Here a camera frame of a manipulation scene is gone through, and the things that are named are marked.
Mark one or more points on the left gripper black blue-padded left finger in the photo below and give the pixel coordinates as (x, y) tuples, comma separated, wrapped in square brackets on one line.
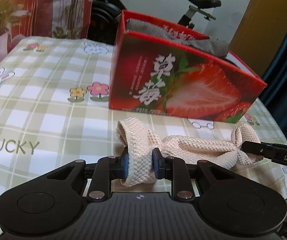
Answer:
[(93, 179)]

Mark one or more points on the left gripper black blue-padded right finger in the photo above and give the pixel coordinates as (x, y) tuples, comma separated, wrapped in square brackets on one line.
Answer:
[(205, 174)]

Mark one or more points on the cream waffle knit towel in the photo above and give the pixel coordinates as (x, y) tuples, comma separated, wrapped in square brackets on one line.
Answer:
[(141, 141)]

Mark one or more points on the grey striped knit cloth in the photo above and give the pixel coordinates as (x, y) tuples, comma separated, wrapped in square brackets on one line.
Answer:
[(218, 48)]

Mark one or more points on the checked plaid tablecloth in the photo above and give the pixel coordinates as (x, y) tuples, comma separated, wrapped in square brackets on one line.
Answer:
[(40, 129)]

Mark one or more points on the red strawberry cardboard box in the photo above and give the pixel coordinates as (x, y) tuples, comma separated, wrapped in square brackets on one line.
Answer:
[(157, 76)]

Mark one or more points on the wooden door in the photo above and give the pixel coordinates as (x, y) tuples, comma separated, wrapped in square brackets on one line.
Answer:
[(260, 33)]

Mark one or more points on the black exercise bike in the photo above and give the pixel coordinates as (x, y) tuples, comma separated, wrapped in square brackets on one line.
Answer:
[(105, 14)]

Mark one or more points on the red patterned curtain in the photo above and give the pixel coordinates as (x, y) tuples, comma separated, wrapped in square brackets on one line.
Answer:
[(67, 19)]

